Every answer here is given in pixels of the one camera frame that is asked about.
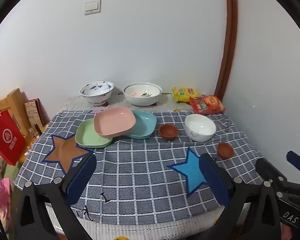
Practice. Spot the white bowl with grey print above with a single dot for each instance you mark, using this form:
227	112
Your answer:
200	127

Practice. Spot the blue fish pattern bowl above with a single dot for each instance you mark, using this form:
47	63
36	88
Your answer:
97	92

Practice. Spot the yellow chips bag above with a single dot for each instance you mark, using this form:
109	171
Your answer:
183	93

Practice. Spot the pink square plate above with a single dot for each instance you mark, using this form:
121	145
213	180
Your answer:
115	122

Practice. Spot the green square plate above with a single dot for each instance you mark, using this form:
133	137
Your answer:
87	137

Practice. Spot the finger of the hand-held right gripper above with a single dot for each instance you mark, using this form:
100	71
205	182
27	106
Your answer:
298	161
266	168

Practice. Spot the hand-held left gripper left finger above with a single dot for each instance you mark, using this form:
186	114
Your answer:
81	177

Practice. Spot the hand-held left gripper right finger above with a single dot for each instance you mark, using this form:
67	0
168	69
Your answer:
215	180

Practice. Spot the red paper bag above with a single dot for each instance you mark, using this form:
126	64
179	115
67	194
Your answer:
6	140

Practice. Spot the patterned book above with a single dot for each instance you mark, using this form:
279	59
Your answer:
33	112

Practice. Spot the grey checked tablecloth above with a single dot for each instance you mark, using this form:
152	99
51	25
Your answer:
140	170

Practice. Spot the white wall switch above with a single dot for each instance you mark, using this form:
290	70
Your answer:
92	7

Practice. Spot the brown wooden door frame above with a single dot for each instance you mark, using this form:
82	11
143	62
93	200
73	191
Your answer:
228	37

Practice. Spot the small brown bowl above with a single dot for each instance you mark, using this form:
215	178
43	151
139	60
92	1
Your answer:
168	130
225	150

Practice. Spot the wooden chair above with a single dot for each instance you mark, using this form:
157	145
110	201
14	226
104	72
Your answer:
15	100

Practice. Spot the red chips bag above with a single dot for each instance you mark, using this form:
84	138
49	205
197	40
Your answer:
207	104

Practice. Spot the small glass jar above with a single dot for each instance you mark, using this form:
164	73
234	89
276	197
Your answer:
31	132

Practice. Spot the large white printed bowl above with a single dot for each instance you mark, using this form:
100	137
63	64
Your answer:
142	93

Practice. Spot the blue square plate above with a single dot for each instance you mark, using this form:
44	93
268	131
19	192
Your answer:
145	125

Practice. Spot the pink bag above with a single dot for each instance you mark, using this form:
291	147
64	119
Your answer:
2	200

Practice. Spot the orange fruit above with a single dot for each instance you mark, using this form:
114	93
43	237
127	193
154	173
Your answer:
121	238

